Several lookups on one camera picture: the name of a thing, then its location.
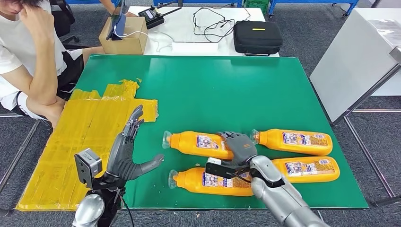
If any person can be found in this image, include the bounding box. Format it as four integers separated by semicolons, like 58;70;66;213
0;0;105;129

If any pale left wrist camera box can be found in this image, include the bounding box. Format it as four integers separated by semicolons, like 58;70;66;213
74;148;104;190

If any white side table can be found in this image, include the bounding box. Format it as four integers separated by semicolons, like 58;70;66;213
309;7;401;124

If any white cable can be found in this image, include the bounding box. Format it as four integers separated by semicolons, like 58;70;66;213
114;25;176;53

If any brown cardboard box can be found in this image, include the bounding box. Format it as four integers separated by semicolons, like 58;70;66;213
99;16;148;55

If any yellow taped cardboard mat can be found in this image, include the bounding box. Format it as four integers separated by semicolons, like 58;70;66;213
16;79;159;212

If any green plastic crate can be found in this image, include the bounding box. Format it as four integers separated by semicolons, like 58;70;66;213
244;0;270;14

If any tablet in blue case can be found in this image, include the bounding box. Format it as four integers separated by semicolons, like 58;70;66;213
105;0;127;41

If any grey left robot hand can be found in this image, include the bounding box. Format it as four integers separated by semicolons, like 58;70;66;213
105;105;165;182

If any black radio with antennas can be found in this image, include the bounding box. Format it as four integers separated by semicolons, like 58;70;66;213
138;5;183;30

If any black carrying case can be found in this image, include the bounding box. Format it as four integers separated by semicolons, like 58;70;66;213
233;20;284;57

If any grey metal table leg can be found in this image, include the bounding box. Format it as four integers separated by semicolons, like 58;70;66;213
0;113;43;192
343;108;401;208

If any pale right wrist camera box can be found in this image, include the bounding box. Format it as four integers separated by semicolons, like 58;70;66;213
205;157;253;181

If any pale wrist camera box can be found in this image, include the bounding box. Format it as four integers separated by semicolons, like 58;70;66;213
74;148;104;190
205;157;253;181

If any black office chair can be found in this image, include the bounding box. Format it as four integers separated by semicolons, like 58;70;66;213
50;0;80;46

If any person's hand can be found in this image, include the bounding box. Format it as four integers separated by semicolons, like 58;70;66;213
19;4;56;35

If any black cable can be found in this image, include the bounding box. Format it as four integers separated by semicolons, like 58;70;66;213
192;4;251;44

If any blue metal rack frame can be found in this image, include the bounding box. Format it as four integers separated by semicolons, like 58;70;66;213
153;0;244;8
66;0;121;7
269;0;359;18

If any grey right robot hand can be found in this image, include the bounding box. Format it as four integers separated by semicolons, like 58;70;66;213
218;131;259;166

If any white power strip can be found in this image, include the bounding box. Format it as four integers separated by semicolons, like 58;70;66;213
171;41;219;54

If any clear sheet of paper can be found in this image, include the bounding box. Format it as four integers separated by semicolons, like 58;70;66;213
368;18;401;48

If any orange detergent bottle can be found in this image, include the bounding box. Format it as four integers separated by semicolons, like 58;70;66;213
168;166;254;197
162;131;235;160
271;156;340;184
250;129;333;157

